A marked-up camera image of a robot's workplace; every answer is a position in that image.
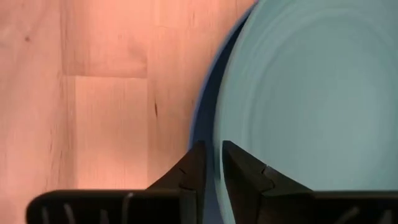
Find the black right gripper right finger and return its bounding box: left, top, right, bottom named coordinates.
left=221, top=140, right=398, bottom=224

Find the blue plastic plate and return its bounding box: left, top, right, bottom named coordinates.
left=188, top=0, right=261, bottom=224

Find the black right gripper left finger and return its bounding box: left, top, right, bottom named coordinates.
left=26, top=140, right=207, bottom=224

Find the teal plastic plate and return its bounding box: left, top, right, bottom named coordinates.
left=213, top=0, right=398, bottom=224

